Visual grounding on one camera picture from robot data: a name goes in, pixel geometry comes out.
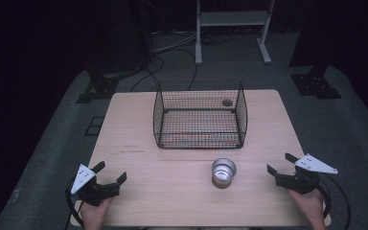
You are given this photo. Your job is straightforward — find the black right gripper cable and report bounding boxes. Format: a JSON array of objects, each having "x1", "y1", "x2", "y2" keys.
[{"x1": 315, "y1": 172, "x2": 353, "y2": 230}]

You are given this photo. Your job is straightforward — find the person's left hand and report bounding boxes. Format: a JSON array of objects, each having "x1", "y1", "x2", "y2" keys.
[{"x1": 80, "y1": 197, "x2": 113, "y2": 230}]

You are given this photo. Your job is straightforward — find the shiny metal cup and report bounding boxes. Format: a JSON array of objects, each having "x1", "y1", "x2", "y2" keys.
[{"x1": 211, "y1": 157, "x2": 238, "y2": 190}]

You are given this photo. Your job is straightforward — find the black wire mesh basket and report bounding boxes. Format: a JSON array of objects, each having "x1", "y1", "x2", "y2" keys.
[{"x1": 152, "y1": 80, "x2": 249, "y2": 150}]

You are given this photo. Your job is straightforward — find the white metal desk frame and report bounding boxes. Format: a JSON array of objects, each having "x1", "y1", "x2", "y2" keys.
[{"x1": 195, "y1": 0, "x2": 276, "y2": 66}]

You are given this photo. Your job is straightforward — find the black floor cable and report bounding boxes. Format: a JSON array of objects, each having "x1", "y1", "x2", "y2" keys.
[{"x1": 129, "y1": 47, "x2": 199, "y2": 93}]

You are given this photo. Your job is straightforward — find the person's right hand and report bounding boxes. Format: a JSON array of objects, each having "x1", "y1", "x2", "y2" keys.
[{"x1": 287, "y1": 188, "x2": 329, "y2": 230}]

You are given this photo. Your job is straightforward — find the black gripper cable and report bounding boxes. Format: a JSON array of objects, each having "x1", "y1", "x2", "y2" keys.
[
  {"x1": 315, "y1": 172, "x2": 353, "y2": 230},
  {"x1": 63, "y1": 179, "x2": 86, "y2": 230}
]

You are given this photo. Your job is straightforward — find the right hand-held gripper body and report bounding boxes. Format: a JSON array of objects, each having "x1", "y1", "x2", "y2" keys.
[{"x1": 274, "y1": 153, "x2": 339, "y2": 196}]

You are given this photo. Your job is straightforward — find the white floor cable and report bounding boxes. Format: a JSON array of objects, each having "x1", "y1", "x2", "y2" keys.
[{"x1": 152, "y1": 30, "x2": 199, "y2": 54}]

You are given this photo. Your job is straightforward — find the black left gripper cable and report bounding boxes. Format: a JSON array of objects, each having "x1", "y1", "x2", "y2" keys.
[{"x1": 63, "y1": 179, "x2": 86, "y2": 230}]

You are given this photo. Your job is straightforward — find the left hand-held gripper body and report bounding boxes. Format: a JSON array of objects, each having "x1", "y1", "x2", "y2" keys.
[{"x1": 70, "y1": 163, "x2": 122, "y2": 207}]

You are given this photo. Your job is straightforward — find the black metal stand base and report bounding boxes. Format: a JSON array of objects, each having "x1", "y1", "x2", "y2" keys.
[
  {"x1": 75, "y1": 68, "x2": 136, "y2": 104},
  {"x1": 288, "y1": 62, "x2": 343, "y2": 101}
]

